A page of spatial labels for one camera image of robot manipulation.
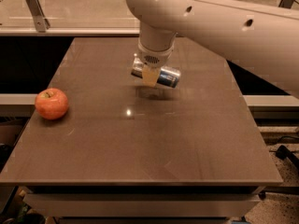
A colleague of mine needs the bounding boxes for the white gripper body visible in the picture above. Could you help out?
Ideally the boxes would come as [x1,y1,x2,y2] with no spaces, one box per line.
[138,43,174,68]

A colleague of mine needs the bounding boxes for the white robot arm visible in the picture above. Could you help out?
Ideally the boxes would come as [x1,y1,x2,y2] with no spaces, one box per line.
[126,0,299,97]

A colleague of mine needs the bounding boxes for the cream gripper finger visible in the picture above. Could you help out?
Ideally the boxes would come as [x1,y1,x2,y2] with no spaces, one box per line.
[142,65,160,87]

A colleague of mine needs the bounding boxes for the glass barrier panel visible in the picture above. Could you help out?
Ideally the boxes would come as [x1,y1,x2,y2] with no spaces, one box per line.
[0,0,281,30]

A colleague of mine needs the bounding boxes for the silver blue redbull can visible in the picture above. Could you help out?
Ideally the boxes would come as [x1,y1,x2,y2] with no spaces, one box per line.
[131,57,181,88]

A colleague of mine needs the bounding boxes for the red apple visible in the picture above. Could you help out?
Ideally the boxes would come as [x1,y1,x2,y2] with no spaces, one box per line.
[35,88,69,120]

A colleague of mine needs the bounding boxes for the left metal glass bracket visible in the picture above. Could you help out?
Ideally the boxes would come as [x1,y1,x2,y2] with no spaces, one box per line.
[25,0,50,33]

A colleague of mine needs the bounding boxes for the black cable on floor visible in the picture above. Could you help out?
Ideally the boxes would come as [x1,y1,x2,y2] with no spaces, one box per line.
[268,135,299,170]

